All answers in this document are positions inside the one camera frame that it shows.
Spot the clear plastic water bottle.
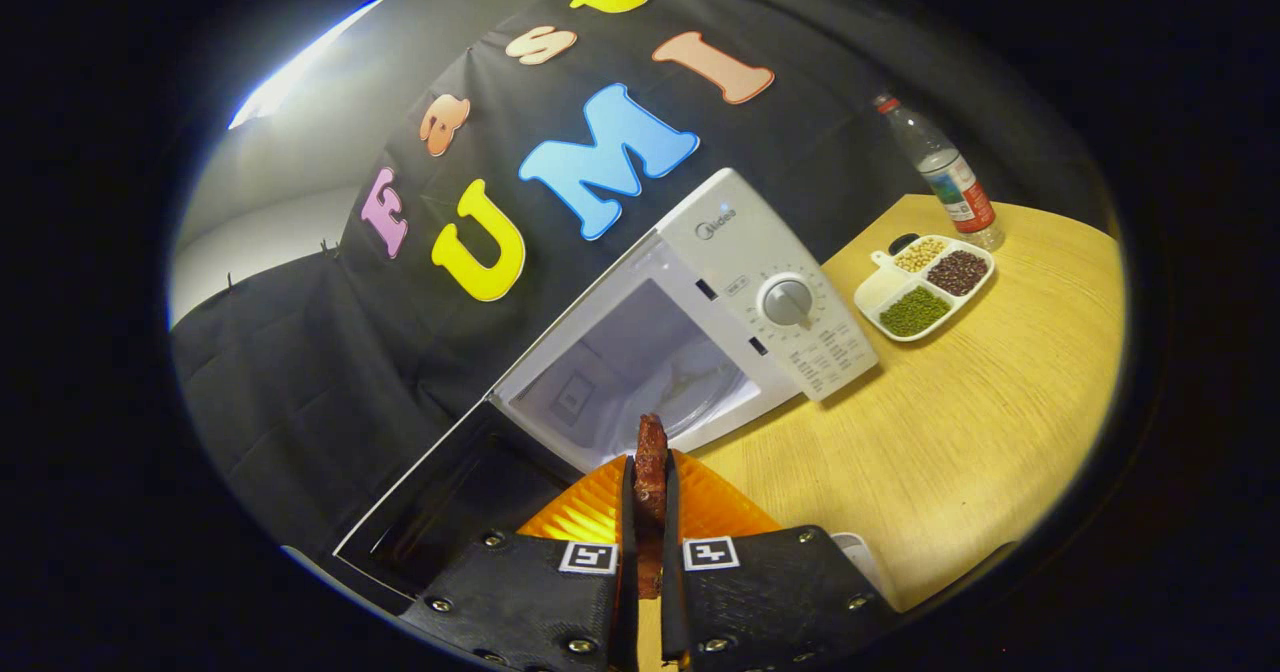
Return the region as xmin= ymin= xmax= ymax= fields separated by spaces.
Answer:
xmin=872 ymin=93 xmax=1005 ymax=253

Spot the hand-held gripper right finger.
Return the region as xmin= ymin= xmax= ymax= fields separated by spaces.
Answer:
xmin=660 ymin=449 xmax=896 ymax=672

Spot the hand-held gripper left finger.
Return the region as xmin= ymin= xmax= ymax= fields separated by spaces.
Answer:
xmin=400 ymin=455 xmax=641 ymax=672

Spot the small white ribbed tray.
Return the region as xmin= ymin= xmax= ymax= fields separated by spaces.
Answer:
xmin=830 ymin=532 xmax=896 ymax=608

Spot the brown roasted meat piece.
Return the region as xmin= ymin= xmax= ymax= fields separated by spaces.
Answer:
xmin=632 ymin=413 xmax=671 ymax=601

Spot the white divided bean dish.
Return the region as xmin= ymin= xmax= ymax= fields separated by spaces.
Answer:
xmin=853 ymin=234 xmax=997 ymax=342

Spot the white toaster oven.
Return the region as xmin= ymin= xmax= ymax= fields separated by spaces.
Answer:
xmin=333 ymin=167 xmax=881 ymax=603

